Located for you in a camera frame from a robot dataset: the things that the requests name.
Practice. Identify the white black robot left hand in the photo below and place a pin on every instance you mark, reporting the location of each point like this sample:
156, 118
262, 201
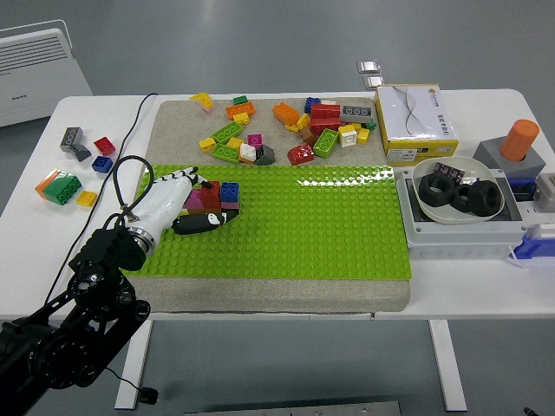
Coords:
165, 203

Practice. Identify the red square brick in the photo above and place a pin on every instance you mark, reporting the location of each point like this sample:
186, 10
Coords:
211, 195
213, 206
105, 145

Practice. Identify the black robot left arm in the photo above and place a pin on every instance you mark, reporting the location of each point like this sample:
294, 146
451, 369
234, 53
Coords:
104, 260

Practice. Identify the long pink brick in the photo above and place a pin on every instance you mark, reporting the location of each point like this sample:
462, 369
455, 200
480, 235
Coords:
193, 201

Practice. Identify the flat brown brick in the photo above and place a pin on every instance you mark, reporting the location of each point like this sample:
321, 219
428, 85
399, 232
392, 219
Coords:
194, 211

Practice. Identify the flat orange brick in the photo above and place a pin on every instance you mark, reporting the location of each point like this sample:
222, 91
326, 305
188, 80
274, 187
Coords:
212, 210
245, 160

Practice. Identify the flat pink brick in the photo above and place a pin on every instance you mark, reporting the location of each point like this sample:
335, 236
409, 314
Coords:
230, 205

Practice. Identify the blue square brick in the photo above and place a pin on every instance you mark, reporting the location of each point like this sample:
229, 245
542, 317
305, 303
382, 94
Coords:
102, 164
230, 191
312, 104

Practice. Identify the small yellow brick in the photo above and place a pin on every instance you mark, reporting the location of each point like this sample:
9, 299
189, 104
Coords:
207, 144
363, 135
356, 126
235, 142
303, 121
241, 118
86, 198

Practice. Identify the long lime green brick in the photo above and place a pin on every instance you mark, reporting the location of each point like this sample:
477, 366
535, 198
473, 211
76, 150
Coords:
227, 132
326, 143
225, 153

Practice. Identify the white square brick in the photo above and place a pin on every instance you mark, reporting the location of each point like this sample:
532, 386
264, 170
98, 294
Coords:
247, 151

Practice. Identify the dark grey slope brick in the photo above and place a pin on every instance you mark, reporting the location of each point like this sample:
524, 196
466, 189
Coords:
79, 152

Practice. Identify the magenta square brick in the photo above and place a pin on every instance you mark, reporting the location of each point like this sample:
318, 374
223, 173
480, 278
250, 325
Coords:
255, 139

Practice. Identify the yellow pink slope brick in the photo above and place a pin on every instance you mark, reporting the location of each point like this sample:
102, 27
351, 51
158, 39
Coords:
203, 99

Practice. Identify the black grey slope brick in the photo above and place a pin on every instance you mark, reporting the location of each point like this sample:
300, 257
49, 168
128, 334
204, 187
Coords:
265, 156

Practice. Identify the grey three-hole brick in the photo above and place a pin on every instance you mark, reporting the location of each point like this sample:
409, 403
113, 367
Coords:
71, 138
357, 113

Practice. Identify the green studded baseplate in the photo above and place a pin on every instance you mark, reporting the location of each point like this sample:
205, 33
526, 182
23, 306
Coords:
282, 225

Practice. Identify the long orange brick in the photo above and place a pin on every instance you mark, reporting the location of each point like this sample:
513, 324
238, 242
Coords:
239, 111

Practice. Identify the small dark green brick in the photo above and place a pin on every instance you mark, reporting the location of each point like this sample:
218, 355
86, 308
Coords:
239, 100
371, 125

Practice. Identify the red curved brick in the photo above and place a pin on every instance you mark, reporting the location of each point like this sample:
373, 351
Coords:
301, 154

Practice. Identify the flat yellow brick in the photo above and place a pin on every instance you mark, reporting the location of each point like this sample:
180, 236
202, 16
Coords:
291, 128

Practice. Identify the large red brick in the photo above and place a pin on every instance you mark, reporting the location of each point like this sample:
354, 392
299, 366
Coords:
325, 118

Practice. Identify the small white brick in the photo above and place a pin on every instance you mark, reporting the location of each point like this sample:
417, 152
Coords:
329, 102

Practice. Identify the white brick with yellow top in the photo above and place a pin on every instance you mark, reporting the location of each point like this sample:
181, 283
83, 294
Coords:
348, 138

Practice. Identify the grey-brown foam mat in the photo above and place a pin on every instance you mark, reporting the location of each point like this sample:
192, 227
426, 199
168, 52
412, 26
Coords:
182, 125

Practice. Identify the white table leg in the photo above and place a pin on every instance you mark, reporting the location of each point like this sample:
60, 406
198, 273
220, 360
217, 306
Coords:
446, 364
132, 372

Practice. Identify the white zip tie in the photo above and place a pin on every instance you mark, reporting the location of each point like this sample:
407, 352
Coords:
516, 260

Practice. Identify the blue white plastic block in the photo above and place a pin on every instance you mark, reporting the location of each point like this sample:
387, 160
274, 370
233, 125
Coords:
535, 248

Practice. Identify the white panel heater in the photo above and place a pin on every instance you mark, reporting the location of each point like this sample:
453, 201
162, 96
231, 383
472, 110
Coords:
34, 86

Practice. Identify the grey junction box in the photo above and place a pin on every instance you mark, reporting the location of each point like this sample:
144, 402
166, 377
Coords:
464, 236

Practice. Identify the white bowl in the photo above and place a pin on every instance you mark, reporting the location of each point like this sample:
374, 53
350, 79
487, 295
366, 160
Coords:
446, 218

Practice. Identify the large black hex nut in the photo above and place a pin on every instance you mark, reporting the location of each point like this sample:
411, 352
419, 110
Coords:
427, 195
477, 201

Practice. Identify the small black hex nut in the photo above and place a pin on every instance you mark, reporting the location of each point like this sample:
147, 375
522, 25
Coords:
459, 203

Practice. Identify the grey metal connector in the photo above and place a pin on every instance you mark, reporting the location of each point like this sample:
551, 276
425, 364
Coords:
546, 188

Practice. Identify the grey metal plate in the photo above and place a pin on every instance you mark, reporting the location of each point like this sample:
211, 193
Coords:
295, 408

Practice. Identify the silver floor socket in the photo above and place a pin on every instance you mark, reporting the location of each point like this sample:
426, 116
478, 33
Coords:
367, 66
373, 81

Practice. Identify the purple circuit board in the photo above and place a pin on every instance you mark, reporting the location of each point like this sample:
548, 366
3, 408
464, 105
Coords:
449, 171

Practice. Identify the grey block with hole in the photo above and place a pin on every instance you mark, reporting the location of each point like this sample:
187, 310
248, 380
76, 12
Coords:
490, 154

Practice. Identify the white yellow cardboard box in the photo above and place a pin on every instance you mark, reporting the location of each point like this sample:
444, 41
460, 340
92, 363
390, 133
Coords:
415, 123

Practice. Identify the orange cylinder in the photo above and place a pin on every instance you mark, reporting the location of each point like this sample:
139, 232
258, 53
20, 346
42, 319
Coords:
519, 138

